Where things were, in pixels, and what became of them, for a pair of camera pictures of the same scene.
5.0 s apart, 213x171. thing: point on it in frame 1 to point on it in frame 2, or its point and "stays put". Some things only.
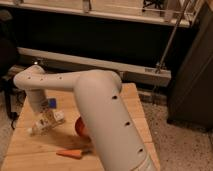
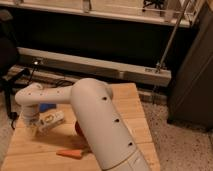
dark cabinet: [190, 98] stays put
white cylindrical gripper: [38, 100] to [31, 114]
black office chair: [8, 62] stays put
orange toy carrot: [77, 154] stays put
